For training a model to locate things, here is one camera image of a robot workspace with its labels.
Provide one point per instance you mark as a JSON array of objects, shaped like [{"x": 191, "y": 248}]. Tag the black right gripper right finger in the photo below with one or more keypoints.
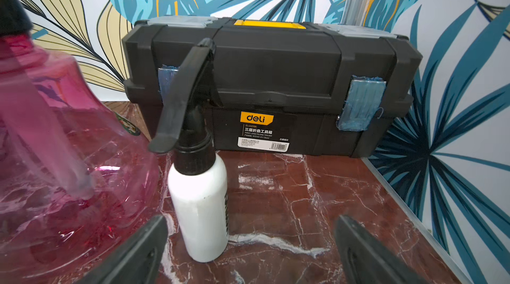
[{"x": 365, "y": 259}]

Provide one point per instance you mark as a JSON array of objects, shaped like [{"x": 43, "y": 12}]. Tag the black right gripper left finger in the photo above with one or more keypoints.
[{"x": 137, "y": 259}]

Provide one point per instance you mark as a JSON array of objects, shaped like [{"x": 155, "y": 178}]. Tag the white trigger spray bottle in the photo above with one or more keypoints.
[{"x": 197, "y": 179}]

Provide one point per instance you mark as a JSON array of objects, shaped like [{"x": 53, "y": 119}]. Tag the pink pressure spray bottle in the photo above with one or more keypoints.
[{"x": 76, "y": 177}]

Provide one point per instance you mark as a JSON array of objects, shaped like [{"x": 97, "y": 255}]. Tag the black deli toolbox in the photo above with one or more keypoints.
[{"x": 315, "y": 89}]

